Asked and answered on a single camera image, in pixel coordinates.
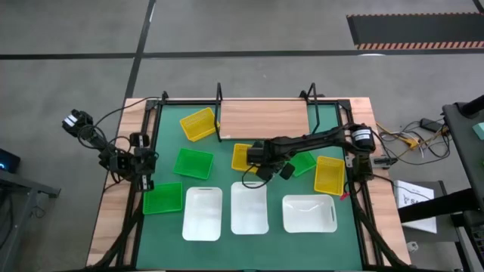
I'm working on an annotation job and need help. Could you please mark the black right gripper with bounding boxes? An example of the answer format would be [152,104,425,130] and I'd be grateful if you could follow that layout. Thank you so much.
[245,139,296,182]

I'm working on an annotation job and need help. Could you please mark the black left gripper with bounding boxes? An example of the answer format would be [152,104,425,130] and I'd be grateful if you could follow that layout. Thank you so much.
[129,131,157,193]

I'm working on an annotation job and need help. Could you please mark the green plastic mesh basket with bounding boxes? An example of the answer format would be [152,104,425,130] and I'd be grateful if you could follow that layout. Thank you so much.
[172,147,215,181]
[142,181,184,216]
[289,150,318,178]

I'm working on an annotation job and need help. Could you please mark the yellow plastic mesh basket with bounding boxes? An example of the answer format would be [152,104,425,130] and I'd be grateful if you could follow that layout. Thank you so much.
[231,143,262,175]
[313,155,346,197]
[179,107,221,143]

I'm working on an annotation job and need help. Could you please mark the white plastic bin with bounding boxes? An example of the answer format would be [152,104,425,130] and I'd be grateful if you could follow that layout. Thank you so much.
[181,186,224,243]
[230,181,271,236]
[281,193,339,234]

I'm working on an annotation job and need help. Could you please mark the grey metal stand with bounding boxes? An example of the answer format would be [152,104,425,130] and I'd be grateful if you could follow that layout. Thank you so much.
[0,168,62,272]

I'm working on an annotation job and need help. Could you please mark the white cardboard box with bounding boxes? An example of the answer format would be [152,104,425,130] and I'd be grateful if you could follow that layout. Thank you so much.
[392,179,439,234]

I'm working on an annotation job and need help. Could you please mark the black device with blue light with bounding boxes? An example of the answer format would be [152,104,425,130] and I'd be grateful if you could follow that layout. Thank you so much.
[0,147,22,175]

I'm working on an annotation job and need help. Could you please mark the black power adapter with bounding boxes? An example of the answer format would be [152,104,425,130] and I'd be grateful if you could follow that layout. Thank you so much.
[418,117,440,133]

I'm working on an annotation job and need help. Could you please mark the black desk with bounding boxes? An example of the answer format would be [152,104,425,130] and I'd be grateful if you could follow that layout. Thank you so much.
[397,93,484,272]

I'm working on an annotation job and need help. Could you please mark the black floor mat striped edge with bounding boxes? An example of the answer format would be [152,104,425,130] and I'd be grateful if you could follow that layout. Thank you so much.
[346,12,484,51]

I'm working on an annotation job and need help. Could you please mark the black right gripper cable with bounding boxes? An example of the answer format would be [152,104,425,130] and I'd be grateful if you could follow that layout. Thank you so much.
[240,162,274,190]

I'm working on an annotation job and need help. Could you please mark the wooden shelf with black frame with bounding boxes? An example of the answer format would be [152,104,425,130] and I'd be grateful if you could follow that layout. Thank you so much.
[213,82,323,144]

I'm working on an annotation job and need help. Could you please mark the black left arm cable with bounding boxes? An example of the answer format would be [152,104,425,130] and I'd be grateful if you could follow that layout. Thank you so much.
[77,96,164,152]

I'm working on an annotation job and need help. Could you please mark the black metal table frame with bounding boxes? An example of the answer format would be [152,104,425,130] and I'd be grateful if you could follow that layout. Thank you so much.
[85,90,415,272]

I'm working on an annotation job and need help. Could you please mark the yellow cable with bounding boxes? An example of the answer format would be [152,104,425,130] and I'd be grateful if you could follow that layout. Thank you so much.
[377,124,451,150]

